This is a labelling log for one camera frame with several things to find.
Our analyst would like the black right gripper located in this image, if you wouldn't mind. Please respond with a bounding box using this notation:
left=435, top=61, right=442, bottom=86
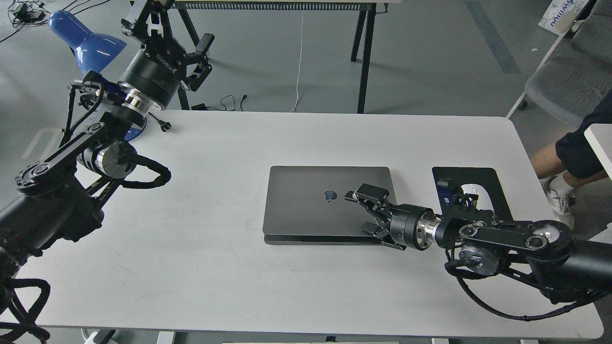
left=344, top=183, right=441, bottom=251

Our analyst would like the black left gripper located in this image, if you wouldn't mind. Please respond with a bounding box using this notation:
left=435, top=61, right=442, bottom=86
left=119, top=0, right=215, bottom=109

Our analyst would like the grey laptop computer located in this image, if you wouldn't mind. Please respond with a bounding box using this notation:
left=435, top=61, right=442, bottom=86
left=262, top=166, right=396, bottom=246

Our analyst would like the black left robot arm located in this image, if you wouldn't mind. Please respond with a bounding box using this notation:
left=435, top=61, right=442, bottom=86
left=0, top=0, right=214, bottom=344

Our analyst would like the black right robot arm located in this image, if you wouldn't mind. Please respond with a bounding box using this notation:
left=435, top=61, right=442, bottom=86
left=344, top=179, right=612, bottom=322

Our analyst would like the blue desk lamp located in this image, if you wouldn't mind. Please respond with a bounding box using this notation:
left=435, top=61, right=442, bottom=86
left=48, top=11, right=148, bottom=142

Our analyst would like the white computer mouse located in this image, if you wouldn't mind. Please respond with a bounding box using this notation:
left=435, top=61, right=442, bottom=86
left=461, top=183, right=494, bottom=211

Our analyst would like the black mouse pad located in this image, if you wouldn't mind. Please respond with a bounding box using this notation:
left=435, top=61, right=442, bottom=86
left=431, top=166, right=513, bottom=220

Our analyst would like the white printed box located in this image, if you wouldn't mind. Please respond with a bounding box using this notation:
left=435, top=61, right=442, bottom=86
left=538, top=0, right=589, bottom=36

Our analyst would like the black floor power cable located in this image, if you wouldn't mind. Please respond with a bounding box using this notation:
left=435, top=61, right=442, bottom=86
left=191, top=94, right=248, bottom=111

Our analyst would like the white hanging cable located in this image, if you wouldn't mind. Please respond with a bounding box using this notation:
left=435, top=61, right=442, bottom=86
left=290, top=10, right=306, bottom=113

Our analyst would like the black cable bundle on floor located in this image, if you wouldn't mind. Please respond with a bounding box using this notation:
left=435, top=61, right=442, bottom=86
left=0, top=0, right=63, bottom=43

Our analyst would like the black background table frame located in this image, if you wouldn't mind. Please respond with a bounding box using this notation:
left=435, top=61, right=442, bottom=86
left=172, top=0, right=389, bottom=114

